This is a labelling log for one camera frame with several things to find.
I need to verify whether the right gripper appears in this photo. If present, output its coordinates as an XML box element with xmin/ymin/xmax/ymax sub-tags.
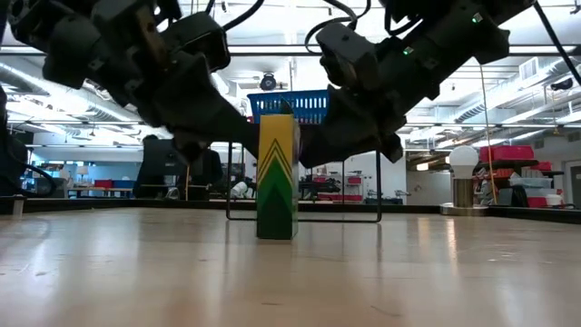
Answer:
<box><xmin>299</xmin><ymin>38</ymin><xmax>442</xmax><ymax>170</ymax></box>

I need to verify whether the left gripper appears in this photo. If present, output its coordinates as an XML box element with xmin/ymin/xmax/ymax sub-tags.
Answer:
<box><xmin>97</xmin><ymin>26</ymin><xmax>260</xmax><ymax>165</ymax></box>

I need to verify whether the blue plastic basket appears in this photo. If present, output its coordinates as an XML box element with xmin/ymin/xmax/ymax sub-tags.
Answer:
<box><xmin>247</xmin><ymin>89</ymin><xmax>330</xmax><ymax>125</ymax></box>

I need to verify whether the green yellow crayon box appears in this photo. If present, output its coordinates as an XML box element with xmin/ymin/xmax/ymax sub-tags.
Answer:
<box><xmin>255</xmin><ymin>99</ymin><xmax>301</xmax><ymax>241</ymax></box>

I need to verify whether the black perforated metal shelf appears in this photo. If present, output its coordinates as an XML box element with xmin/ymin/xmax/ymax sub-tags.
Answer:
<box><xmin>225</xmin><ymin>122</ymin><xmax>383</xmax><ymax>223</ymax></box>

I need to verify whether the black overhead beam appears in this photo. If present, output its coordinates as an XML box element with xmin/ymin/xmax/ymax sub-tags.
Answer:
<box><xmin>0</xmin><ymin>44</ymin><xmax>581</xmax><ymax>57</ymax></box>

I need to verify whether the white bulb lamp wooden base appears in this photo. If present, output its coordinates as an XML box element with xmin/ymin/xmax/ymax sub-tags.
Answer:
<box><xmin>438</xmin><ymin>144</ymin><xmax>490</xmax><ymax>217</ymax></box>

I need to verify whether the rack with red bins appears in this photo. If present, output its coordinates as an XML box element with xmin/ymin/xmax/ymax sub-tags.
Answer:
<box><xmin>474</xmin><ymin>144</ymin><xmax>566</xmax><ymax>210</ymax></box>

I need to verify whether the black overhead camera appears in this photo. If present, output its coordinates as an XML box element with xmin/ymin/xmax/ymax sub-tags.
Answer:
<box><xmin>259</xmin><ymin>72</ymin><xmax>278</xmax><ymax>92</ymax></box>

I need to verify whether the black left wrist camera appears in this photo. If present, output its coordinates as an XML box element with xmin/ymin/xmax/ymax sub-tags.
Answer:
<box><xmin>161</xmin><ymin>12</ymin><xmax>231</xmax><ymax>73</ymax></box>

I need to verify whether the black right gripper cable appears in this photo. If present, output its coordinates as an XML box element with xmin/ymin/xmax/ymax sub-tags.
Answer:
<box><xmin>303</xmin><ymin>0</ymin><xmax>372</xmax><ymax>55</ymax></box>

